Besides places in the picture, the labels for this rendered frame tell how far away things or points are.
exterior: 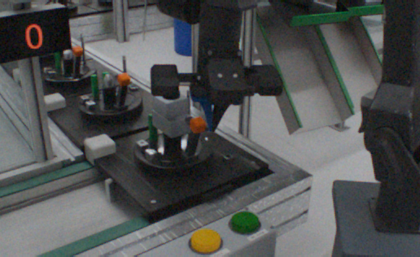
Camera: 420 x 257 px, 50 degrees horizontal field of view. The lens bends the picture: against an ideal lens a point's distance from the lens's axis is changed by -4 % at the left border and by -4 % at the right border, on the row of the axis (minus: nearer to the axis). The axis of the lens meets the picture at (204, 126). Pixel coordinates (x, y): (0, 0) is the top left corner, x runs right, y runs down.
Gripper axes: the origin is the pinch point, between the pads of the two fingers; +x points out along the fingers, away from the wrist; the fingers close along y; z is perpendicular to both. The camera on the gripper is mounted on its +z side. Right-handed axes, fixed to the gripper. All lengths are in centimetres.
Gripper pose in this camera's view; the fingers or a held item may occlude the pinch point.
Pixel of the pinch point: (213, 111)
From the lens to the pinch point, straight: 70.4
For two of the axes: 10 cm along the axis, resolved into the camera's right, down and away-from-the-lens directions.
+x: -0.6, 8.5, 5.3
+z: 1.2, 5.3, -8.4
